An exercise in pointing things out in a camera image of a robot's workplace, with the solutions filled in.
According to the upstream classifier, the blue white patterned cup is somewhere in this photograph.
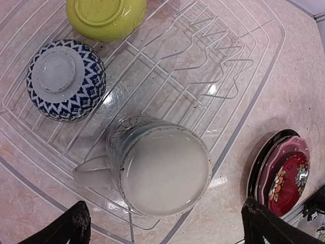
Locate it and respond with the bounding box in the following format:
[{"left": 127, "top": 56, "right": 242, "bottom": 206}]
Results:
[{"left": 26, "top": 39, "right": 107, "bottom": 122}]

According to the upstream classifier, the lime green bowl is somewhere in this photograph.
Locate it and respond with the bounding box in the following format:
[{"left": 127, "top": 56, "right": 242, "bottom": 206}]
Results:
[{"left": 66, "top": 0, "right": 147, "bottom": 42}]

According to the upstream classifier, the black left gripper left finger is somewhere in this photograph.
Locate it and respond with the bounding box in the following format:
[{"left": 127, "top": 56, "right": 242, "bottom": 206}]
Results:
[{"left": 21, "top": 201, "right": 91, "bottom": 243}]

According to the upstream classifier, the white wire dish rack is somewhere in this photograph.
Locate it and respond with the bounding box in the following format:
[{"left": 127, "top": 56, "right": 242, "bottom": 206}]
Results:
[{"left": 1, "top": 1, "right": 285, "bottom": 243}]

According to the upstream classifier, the pink dotted scalloped plate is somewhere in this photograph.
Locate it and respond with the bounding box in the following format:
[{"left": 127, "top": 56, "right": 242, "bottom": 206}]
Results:
[{"left": 254, "top": 136, "right": 310, "bottom": 206}]

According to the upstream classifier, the black rimmed striped plate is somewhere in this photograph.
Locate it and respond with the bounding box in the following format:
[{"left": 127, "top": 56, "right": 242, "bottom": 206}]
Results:
[{"left": 246, "top": 129, "right": 300, "bottom": 198}]

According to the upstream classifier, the seashell print mug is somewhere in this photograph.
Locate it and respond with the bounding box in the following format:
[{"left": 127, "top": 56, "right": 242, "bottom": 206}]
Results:
[{"left": 73, "top": 115, "right": 212, "bottom": 218}]

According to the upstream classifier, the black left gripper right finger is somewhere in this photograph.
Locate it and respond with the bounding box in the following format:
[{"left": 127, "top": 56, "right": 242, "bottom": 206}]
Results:
[{"left": 241, "top": 197, "right": 322, "bottom": 244}]

